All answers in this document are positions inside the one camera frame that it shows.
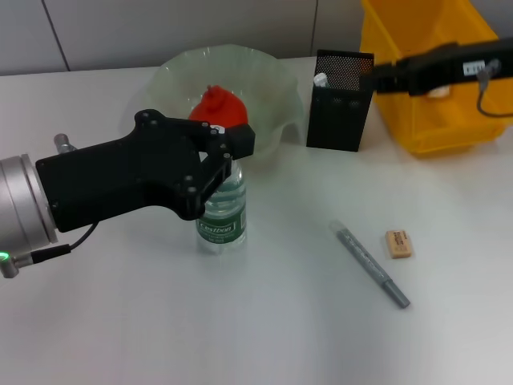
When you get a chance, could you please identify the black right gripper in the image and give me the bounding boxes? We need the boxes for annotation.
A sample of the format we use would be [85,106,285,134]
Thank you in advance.
[359,38,513,97]

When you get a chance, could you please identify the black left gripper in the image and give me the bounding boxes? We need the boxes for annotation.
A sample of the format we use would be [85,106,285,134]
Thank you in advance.
[34,108,233,233]

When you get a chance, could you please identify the red tomato-shaped object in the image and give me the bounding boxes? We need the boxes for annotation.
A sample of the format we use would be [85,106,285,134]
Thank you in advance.
[188,83,249,129]

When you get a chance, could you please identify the white paper ball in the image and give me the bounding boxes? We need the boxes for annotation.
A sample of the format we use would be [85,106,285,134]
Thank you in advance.
[426,83,452,99]

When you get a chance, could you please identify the clear water bottle green label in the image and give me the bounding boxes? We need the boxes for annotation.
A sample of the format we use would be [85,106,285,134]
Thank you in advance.
[195,124,248,256]

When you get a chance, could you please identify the tan rectangular eraser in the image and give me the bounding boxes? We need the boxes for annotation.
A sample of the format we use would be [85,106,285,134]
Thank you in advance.
[384,229,414,260]

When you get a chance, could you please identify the grey glitter pen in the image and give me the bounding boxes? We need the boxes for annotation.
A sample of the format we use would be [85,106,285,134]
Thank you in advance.
[328,219,411,310]

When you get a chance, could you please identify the green glass fruit bowl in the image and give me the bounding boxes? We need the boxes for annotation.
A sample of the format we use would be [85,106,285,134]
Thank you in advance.
[146,43,304,160]

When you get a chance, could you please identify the black mesh pen holder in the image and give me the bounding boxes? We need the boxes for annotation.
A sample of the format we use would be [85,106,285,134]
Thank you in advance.
[306,49,376,152]

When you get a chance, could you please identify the yellow plastic storage bin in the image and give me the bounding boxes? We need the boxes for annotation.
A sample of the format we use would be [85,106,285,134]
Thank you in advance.
[359,0,513,158]

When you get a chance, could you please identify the grey right arm cable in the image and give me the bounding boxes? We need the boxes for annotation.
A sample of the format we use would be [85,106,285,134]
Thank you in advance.
[476,59,513,118]

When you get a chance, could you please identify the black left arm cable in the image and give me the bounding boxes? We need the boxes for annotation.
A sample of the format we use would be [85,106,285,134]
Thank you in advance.
[30,222,99,265]

